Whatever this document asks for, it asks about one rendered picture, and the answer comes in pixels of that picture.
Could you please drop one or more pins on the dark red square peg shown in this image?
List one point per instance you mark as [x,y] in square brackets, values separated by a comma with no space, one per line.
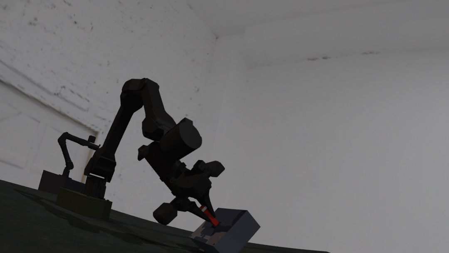
[214,222]

